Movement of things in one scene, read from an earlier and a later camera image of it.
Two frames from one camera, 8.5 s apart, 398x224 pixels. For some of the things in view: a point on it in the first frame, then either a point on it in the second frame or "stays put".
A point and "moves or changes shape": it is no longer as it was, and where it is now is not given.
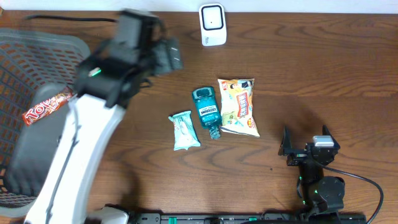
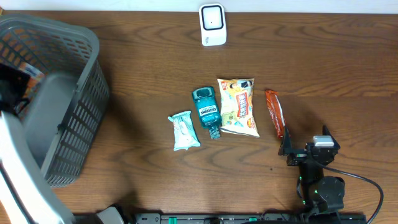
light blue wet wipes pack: [186, 135] stays put
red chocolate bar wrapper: [30, 115] -> [276, 110]
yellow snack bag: [236, 106] stays put
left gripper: [163, 50] -> [14, 75]
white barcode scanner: [212, 24] stays put
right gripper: [298, 155] stays put
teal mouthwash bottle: [208, 109] stays put
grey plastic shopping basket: [30, 58] moves or changes shape
